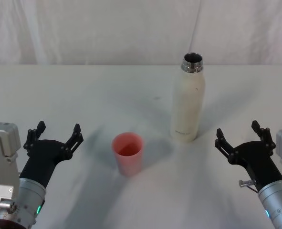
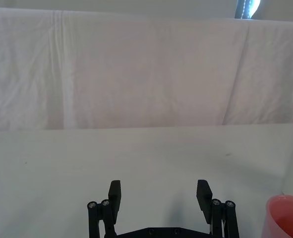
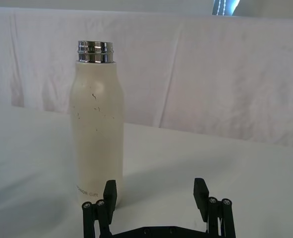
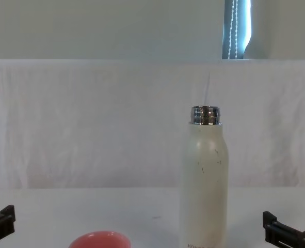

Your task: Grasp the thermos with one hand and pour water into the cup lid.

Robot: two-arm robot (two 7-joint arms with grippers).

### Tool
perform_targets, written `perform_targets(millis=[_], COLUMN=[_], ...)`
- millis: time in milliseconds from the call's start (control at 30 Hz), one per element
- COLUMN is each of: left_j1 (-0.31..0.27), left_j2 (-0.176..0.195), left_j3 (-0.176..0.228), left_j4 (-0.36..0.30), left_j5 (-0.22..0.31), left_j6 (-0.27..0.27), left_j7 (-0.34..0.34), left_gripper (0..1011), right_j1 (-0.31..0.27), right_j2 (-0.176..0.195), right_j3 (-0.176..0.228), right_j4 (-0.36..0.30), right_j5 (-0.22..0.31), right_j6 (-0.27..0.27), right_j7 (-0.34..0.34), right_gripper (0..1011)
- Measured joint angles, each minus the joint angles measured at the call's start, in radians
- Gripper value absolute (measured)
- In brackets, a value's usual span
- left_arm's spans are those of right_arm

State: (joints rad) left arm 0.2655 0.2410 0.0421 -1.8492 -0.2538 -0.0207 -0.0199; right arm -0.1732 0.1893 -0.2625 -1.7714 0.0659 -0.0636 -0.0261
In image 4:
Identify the cream vacuum bottle steel neck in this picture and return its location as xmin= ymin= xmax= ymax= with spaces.
xmin=181 ymin=105 xmax=230 ymax=248

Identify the white table cloth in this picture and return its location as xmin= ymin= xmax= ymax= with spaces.
xmin=0 ymin=185 xmax=305 ymax=248

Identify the pink cup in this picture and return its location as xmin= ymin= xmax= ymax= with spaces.
xmin=68 ymin=230 xmax=132 ymax=248

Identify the white draped sheet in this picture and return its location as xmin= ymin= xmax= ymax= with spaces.
xmin=0 ymin=58 xmax=305 ymax=190

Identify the white curtain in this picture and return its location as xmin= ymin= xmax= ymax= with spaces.
xmin=0 ymin=0 xmax=305 ymax=61

